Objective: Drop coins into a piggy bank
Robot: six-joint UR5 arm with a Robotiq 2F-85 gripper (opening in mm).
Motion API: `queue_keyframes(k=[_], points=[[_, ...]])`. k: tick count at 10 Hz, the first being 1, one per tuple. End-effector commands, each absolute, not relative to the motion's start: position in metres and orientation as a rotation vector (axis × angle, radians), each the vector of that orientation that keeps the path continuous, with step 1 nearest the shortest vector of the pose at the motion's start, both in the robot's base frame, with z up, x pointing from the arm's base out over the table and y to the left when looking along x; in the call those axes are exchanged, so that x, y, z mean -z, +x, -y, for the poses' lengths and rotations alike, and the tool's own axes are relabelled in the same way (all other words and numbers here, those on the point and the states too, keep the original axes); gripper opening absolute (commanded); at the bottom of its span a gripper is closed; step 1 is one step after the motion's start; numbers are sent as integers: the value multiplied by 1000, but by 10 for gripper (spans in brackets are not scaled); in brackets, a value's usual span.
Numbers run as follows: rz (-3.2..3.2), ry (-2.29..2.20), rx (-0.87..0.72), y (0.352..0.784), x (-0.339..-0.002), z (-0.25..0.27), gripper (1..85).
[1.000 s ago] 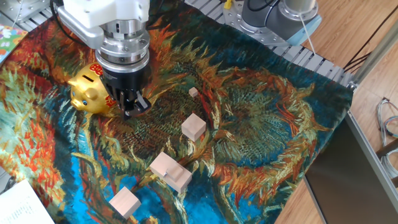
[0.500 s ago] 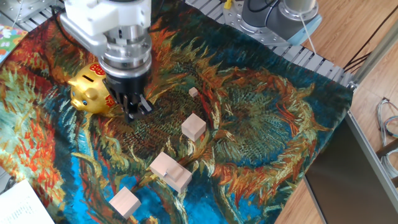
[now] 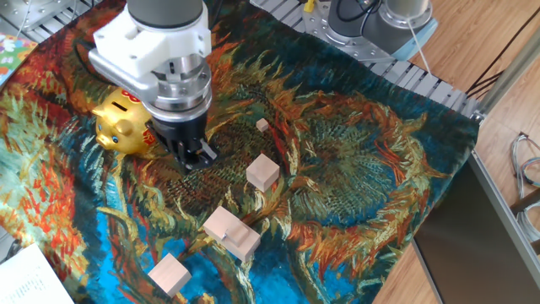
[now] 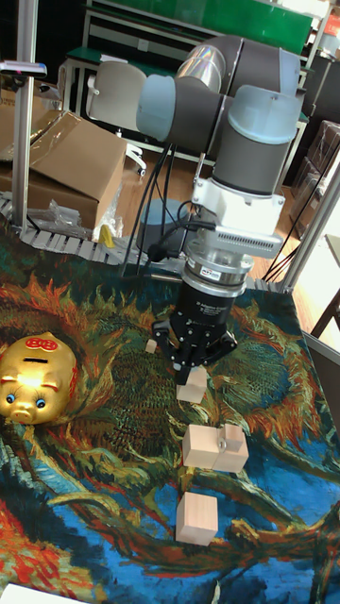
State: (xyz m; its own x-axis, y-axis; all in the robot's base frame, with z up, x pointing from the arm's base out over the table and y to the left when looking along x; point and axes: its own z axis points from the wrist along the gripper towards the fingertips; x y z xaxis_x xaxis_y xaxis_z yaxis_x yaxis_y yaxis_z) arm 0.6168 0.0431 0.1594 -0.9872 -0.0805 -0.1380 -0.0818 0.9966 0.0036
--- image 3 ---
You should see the white wrist adapter bracket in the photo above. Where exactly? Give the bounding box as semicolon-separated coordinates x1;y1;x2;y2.
87;3;213;109

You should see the gold piggy bank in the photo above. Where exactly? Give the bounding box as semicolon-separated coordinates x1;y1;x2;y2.
91;87;159;160

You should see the grey cable bundle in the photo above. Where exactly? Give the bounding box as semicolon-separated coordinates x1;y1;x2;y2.
509;131;540;244

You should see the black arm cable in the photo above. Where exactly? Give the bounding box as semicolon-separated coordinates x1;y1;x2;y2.
335;0;383;24

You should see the silver robot mounting plate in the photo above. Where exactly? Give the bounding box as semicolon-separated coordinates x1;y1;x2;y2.
301;0;402;64

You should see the medium light wooden cube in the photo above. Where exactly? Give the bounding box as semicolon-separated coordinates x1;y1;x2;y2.
245;152;281;193

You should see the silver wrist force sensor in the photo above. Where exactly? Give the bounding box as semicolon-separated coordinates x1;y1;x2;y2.
145;52;213;123

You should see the dark grey panel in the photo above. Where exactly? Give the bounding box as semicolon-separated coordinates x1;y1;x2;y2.
411;158;540;304

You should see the silver perforated metal plate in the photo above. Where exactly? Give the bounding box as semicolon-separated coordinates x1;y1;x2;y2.
0;0;77;33

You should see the aluminium table edge rail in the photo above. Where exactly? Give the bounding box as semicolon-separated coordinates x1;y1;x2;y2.
467;149;540;292

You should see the aluminium frame post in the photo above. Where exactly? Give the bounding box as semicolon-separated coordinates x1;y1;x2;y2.
471;35;540;124

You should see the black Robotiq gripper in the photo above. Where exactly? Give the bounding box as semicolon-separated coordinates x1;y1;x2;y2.
148;111;219;175

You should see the white printed paper sheet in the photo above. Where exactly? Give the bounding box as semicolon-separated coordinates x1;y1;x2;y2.
0;242;75;304

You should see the sunflower painting tablecloth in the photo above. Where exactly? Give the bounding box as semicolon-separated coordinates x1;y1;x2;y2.
0;0;481;304

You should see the small flat wooden block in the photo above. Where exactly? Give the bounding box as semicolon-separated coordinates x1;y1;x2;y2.
225;223;251;249

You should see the floral patterned mat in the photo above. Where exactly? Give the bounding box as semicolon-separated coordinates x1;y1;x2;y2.
0;32;39;88

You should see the black floor cable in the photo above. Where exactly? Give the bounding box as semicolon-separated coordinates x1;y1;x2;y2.
465;16;540;100

